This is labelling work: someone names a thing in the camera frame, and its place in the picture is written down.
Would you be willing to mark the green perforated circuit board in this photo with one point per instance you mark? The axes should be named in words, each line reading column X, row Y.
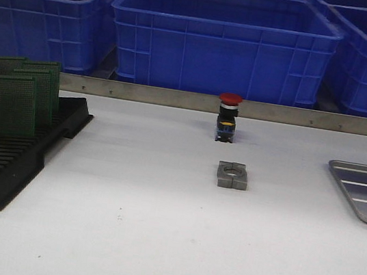
column 44, row 104
column 8, row 64
column 55, row 69
column 17, row 105

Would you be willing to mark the black slotted board rack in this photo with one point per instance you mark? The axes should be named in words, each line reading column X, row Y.
column 22, row 158

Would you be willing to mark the red emergency stop button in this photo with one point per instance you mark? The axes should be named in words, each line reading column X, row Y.
column 228, row 111

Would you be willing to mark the grey metal clamp block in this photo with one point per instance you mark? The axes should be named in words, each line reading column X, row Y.
column 232, row 175

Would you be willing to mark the blue plastic bin centre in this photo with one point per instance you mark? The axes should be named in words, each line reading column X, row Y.
column 270, row 51

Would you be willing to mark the blue plastic bin left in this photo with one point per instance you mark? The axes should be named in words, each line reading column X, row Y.
column 79, row 34

